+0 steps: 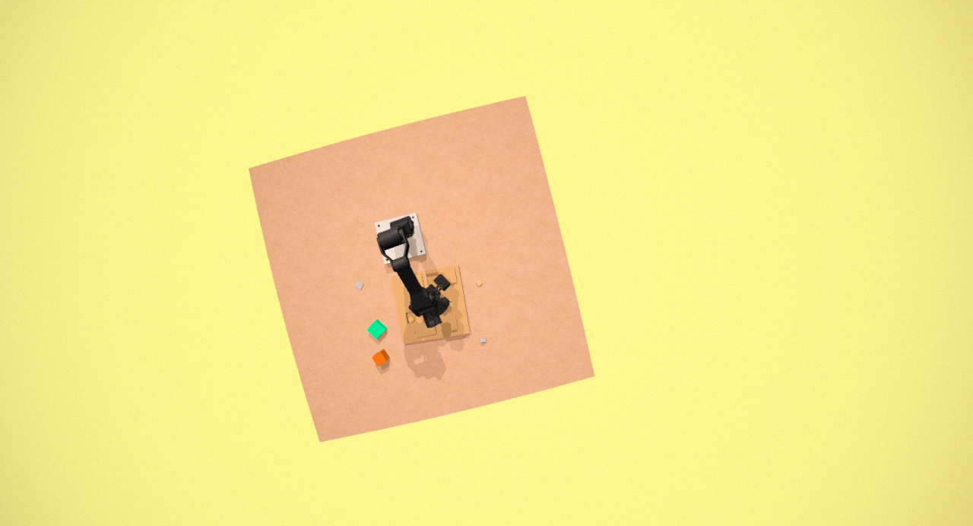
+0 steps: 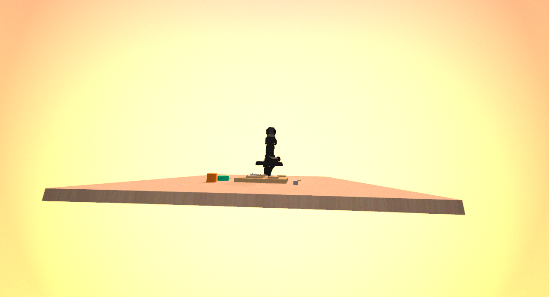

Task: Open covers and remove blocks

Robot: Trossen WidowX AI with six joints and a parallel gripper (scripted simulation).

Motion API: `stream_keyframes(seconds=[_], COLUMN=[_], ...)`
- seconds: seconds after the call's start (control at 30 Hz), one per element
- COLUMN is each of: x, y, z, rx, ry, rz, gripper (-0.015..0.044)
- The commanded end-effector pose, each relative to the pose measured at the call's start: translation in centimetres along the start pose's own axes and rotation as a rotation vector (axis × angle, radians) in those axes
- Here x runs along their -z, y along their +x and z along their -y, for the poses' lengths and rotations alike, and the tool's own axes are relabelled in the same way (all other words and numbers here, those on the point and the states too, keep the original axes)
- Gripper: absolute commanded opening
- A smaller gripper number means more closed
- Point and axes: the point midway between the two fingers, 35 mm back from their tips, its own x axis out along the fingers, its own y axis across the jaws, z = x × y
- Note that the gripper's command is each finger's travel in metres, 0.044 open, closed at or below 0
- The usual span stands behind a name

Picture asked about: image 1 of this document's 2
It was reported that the orange block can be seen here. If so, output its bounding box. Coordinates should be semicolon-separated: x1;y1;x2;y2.
372;349;390;366

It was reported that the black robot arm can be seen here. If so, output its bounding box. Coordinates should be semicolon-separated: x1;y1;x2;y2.
376;215;450;328

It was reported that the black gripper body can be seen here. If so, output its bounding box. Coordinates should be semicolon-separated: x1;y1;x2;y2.
408;274;451;317

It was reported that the mint green block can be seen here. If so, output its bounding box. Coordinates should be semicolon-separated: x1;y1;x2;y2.
367;319;387;340

